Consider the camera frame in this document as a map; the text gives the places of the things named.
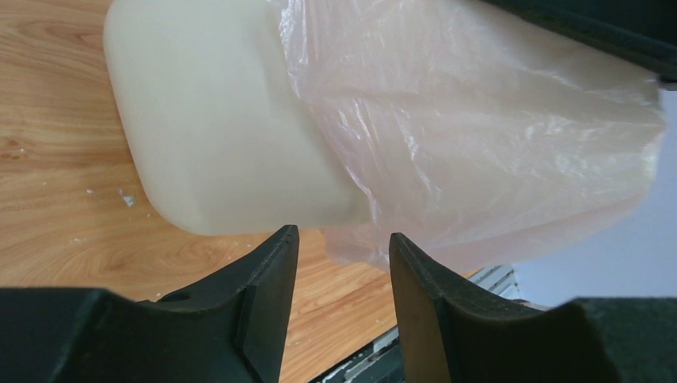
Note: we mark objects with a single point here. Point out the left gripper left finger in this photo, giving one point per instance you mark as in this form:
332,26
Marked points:
230,326

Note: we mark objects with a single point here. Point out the beige plastic trash bin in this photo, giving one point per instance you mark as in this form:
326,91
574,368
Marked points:
221,143

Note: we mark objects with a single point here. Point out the pink plastic trash bag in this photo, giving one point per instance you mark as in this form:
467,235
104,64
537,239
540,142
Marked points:
481,137

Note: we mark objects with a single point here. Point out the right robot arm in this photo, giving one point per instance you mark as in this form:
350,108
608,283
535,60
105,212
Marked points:
641,32

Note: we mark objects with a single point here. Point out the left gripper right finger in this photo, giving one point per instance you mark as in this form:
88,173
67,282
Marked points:
493,339

